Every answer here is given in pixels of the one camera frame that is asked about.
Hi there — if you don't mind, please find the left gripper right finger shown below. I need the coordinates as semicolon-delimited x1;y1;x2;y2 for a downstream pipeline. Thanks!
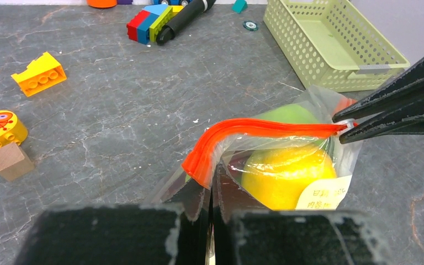
211;163;384;264

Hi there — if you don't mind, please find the green apple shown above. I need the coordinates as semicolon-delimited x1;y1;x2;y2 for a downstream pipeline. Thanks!
253;104;320;124

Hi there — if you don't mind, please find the small round badge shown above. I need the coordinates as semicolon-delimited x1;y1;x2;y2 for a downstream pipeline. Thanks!
242;20;259;31

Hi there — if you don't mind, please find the black microphone on table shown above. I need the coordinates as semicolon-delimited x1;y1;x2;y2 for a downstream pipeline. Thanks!
156;0;216;45

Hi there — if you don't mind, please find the wooden cube left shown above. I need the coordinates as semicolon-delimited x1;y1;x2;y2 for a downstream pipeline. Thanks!
0;142;35;182

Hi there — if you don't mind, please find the yellow lemon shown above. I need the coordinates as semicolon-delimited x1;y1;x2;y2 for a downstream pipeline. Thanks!
241;144;337;210

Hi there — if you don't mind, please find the coloured block stack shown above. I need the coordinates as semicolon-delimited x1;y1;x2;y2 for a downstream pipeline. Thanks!
126;4;184;45

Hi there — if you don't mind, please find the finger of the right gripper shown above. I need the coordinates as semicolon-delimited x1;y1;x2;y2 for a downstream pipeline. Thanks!
339;100;424;144
332;57;424;122

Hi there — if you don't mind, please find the purple block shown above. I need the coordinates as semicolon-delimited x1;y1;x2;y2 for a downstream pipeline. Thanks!
117;0;133;5

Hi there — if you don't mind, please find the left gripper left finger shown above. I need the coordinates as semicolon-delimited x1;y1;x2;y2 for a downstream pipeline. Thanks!
15;181;210;264

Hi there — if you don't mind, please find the orange toy brick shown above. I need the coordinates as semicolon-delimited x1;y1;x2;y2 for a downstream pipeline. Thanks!
11;52;67;97

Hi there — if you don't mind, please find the teal block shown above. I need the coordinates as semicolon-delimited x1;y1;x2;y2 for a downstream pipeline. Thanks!
231;0;248;14

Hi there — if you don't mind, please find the blue toy car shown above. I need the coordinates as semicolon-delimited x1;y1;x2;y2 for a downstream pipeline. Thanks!
152;0;192;6

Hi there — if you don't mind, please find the clear zip bag orange zipper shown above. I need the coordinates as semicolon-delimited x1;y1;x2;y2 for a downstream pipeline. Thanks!
146;86;361;210

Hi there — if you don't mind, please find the green plastic basket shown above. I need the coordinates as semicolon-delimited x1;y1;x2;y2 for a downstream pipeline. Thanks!
263;0;410;92

